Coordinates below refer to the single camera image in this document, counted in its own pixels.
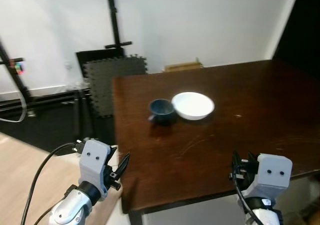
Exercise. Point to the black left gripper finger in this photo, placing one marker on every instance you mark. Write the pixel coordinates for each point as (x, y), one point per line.
(123, 166)

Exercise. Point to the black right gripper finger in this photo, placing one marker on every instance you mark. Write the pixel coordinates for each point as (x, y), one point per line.
(235, 159)
(252, 157)

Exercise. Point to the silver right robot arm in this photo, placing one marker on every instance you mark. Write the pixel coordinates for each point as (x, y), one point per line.
(265, 212)

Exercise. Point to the dark blue cup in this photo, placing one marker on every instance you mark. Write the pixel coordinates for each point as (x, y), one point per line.
(162, 110)

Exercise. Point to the white bowl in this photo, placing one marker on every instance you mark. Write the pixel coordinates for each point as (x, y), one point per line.
(193, 105)

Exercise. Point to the grey foam puzzle mat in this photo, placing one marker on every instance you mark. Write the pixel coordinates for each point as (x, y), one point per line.
(102, 82)

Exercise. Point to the brown cardboard box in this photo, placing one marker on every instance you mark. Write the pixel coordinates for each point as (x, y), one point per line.
(183, 65)

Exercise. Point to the black flat board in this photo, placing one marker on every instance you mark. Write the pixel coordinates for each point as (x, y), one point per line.
(85, 55)

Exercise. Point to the black tripod leg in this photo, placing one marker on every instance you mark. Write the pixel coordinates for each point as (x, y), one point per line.
(14, 75)

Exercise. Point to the small device with coloured lights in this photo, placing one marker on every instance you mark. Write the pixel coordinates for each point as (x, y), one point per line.
(19, 66)

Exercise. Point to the black stand pole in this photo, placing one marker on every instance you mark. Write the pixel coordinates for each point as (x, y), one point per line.
(114, 20)

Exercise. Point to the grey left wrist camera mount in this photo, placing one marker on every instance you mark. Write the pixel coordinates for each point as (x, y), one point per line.
(94, 160)

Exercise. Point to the black floor rail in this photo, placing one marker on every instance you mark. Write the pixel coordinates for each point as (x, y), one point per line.
(50, 101)

